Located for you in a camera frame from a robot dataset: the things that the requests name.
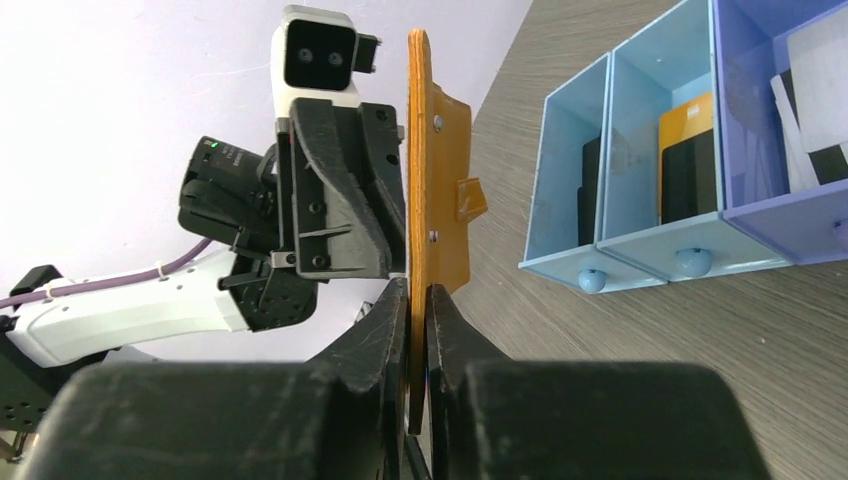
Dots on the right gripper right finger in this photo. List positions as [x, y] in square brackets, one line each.
[452, 345]

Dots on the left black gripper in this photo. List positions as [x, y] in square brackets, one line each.
[341, 169]

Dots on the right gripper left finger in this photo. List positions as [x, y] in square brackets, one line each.
[362, 421]

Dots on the orange leather card holder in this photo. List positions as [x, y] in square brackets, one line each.
[443, 199]

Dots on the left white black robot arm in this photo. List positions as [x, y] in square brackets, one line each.
[240, 277]

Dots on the black item in left drawer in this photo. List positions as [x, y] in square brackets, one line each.
[587, 192]

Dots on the blue purple three-drawer organizer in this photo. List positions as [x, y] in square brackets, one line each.
[731, 49]

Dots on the yellow item in blue drawer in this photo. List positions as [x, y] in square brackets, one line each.
[686, 160]

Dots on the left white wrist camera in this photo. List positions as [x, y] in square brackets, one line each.
[314, 53]

